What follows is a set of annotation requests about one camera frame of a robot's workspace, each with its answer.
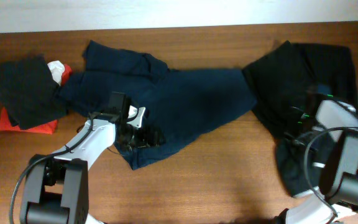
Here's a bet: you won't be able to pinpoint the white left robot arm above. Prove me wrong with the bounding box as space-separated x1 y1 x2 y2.
17 113 163 224

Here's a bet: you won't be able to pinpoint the white folded garment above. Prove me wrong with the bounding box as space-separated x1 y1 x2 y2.
47 60 65 85

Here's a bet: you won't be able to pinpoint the dark navy blue shorts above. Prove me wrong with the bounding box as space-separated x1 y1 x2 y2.
55 41 257 170

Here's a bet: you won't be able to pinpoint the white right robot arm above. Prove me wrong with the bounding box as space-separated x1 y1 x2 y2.
273 100 358 224

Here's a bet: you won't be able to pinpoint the red folded garment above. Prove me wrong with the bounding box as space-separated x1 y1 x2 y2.
0 63 73 134

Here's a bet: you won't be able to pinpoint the black garment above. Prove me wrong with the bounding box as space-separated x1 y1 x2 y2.
242 41 358 198
0 55 67 124

